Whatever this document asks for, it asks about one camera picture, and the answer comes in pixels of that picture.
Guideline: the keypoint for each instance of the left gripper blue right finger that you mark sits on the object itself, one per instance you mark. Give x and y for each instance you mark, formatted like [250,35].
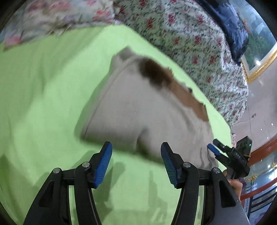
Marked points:
[185,176]

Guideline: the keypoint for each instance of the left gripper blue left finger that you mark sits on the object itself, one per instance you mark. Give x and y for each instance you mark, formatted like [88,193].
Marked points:
[88,176]

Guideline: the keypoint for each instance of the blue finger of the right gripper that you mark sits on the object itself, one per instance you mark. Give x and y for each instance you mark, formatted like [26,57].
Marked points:
[213,149]

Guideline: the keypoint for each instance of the beige knitted sweater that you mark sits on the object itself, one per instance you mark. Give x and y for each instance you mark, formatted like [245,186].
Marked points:
[142,106]

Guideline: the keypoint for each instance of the right hand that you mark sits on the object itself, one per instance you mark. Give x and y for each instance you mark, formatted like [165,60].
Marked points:
[236,185]

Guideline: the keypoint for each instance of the red wooden furniture edge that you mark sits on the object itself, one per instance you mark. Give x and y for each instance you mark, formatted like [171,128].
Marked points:
[262,170]

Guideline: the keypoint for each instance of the light green bed sheet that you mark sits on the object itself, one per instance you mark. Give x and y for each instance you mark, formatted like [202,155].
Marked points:
[45,84]

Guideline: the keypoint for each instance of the gold framed picture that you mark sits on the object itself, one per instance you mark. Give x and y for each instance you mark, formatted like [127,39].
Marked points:
[261,49]

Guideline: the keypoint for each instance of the red rose floral quilt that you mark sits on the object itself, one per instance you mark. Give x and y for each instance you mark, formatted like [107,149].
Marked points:
[185,32]

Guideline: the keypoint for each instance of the dark blue garment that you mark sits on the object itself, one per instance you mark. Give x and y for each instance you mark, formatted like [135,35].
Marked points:
[226,16]

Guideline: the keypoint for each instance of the pink floral ruffled pillow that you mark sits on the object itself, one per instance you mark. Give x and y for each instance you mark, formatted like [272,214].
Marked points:
[38,19]

